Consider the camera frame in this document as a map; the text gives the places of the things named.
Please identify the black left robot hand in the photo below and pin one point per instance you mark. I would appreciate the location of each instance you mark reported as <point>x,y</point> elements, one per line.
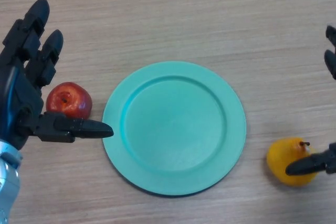
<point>23,98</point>

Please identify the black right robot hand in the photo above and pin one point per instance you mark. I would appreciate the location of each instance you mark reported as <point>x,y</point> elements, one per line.
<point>311,165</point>

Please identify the yellow pear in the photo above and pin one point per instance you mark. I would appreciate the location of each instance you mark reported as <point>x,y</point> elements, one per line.
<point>284,155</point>

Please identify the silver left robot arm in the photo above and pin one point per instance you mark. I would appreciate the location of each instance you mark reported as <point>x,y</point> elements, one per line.
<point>8,184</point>

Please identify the green round plate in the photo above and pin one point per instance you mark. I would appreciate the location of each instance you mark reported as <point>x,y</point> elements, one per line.
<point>174,128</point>

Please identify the red apple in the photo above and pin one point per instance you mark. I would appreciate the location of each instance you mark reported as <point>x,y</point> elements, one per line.
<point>67,99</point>

